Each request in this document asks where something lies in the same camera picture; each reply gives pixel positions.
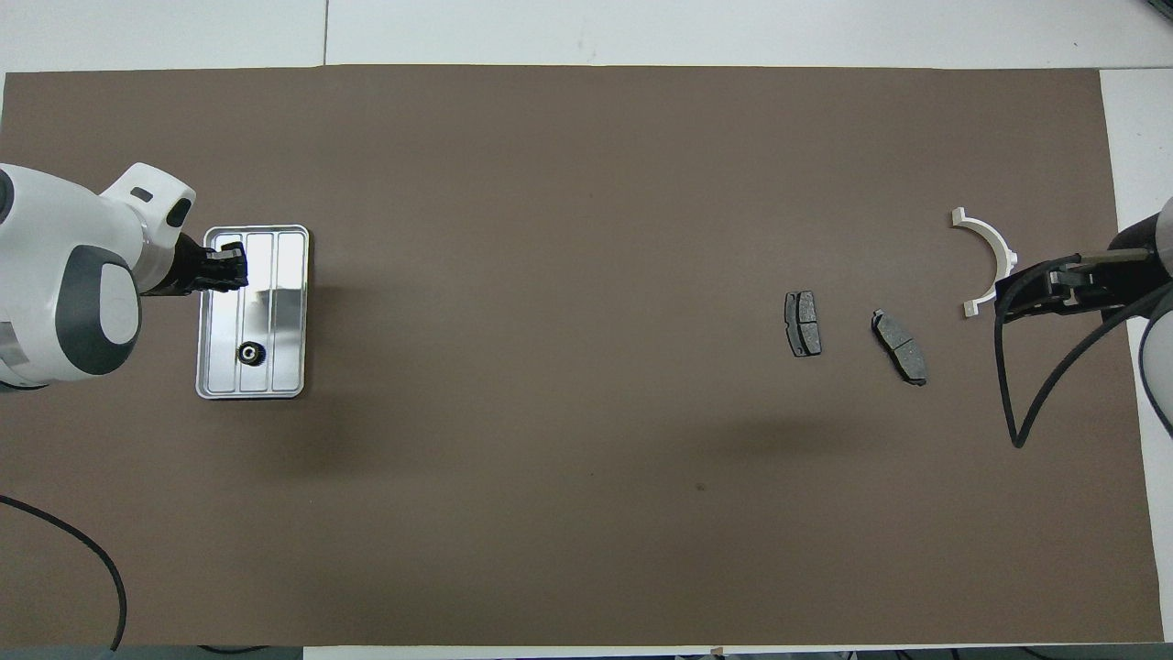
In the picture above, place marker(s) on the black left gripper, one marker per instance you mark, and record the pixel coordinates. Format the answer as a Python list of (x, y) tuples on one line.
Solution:
[(183, 270)]

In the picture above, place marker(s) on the long curved grey brake pad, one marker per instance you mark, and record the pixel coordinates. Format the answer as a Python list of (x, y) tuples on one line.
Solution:
[(900, 346)]

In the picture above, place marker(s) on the brown paper table mat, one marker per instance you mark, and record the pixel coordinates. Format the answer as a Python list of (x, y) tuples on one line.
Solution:
[(550, 412)]

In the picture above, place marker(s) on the white curved plastic bracket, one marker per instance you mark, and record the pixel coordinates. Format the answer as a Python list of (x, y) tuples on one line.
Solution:
[(999, 247)]

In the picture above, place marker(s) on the short rectangular grey brake pad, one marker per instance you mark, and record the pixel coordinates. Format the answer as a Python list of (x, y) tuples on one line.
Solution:
[(804, 323)]

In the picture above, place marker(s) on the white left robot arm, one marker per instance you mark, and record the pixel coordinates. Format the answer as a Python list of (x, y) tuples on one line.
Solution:
[(46, 257)]

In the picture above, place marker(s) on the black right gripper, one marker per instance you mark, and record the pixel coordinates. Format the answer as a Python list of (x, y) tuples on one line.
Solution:
[(1113, 280)]

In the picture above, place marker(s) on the silver metal tray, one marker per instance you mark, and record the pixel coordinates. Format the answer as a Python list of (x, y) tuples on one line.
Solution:
[(284, 321)]

